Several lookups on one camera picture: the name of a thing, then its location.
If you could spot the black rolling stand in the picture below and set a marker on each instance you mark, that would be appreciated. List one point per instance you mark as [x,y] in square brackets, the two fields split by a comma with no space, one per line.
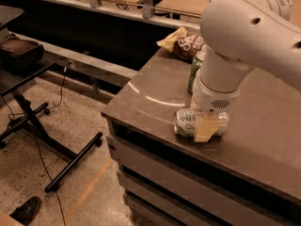
[29,120]

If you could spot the green upright soda can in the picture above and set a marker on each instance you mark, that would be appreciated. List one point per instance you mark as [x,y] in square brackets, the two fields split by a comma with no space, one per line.
[196,64]

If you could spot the grey metal bracket middle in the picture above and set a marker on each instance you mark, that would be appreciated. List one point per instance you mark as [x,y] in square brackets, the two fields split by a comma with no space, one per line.
[147,9]

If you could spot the grey counter cabinet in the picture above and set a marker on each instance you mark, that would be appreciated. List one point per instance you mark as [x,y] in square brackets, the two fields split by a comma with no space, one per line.
[240,179]

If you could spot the white 7up can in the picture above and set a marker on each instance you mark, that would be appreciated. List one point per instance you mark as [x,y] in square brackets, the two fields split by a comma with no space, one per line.
[185,123]

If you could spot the dark bag on stand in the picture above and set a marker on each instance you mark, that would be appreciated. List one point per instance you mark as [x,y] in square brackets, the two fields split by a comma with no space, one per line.
[17,55]

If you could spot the black shoe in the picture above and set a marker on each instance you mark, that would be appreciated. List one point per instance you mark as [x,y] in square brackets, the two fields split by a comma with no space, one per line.
[27,211]

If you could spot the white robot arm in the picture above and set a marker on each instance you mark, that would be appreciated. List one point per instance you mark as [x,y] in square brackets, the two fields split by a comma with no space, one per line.
[242,35]

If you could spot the yellow brown chip bag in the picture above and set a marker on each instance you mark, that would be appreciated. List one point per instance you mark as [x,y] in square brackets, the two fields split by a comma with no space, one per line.
[185,46]

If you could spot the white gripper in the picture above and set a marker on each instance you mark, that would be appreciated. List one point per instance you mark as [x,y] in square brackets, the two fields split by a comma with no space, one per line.
[211,98]

